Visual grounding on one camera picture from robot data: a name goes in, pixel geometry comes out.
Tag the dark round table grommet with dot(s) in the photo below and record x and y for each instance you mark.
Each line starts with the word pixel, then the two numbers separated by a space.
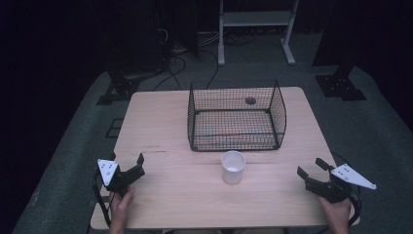
pixel 250 100

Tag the white metal stand frame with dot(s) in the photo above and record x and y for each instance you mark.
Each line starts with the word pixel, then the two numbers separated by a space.
pixel 256 19

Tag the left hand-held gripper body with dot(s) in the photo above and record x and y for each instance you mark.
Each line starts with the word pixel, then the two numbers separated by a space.
pixel 112 177

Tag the person's left hand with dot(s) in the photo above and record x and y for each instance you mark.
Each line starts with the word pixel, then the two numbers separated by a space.
pixel 120 208

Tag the white cup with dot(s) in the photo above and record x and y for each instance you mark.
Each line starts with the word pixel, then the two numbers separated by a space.
pixel 233 169

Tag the person's right hand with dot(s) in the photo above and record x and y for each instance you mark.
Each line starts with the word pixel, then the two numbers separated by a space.
pixel 337 216

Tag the black stand base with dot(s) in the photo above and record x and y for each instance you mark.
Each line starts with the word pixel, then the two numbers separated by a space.
pixel 121 87
pixel 341 84

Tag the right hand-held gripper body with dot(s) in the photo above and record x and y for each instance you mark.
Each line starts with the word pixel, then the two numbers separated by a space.
pixel 337 183

